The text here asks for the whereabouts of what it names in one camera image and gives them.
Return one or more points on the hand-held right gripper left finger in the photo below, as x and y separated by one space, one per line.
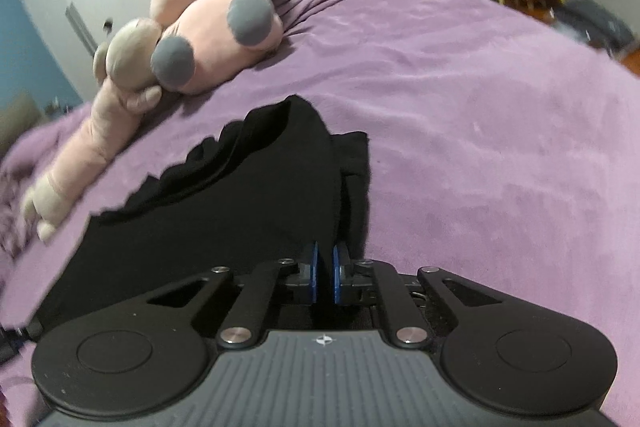
314 274

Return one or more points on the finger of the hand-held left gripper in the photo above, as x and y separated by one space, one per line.
15 341

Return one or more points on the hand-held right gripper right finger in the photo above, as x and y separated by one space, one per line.
336 277

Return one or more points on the black long-sleeved sweater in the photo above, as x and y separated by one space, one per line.
225 217

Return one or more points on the crumpled purple comforter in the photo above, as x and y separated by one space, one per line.
12 197

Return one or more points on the pink plush toy grey paws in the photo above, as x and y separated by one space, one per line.
210 32

